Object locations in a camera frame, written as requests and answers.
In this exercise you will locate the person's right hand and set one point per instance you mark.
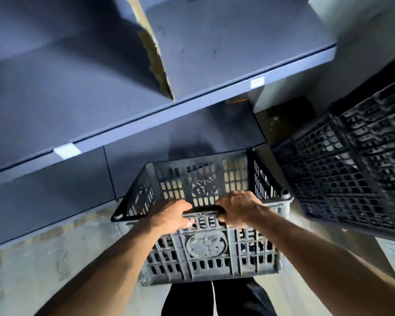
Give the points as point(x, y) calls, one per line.
point(243, 208)

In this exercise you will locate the orange clear packet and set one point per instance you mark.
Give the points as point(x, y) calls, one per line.
point(237, 100)

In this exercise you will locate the blue plastic crate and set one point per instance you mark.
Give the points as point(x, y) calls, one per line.
point(322, 167)

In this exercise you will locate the dark grey plastic crate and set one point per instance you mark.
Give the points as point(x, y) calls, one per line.
point(204, 259)

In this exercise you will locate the dark blue metal shelf unit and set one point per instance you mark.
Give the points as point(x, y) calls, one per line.
point(69, 78)

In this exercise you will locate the person's left hand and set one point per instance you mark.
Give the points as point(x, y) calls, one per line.
point(168, 217)

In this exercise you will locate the person's left forearm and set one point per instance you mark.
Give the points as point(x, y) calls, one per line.
point(102, 283)

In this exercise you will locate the torn brown cardboard piece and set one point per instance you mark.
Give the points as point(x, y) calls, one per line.
point(156, 59)

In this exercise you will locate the person's right forearm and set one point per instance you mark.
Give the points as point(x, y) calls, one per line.
point(332, 266)

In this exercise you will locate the black trousers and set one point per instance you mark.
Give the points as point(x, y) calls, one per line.
point(240, 299)

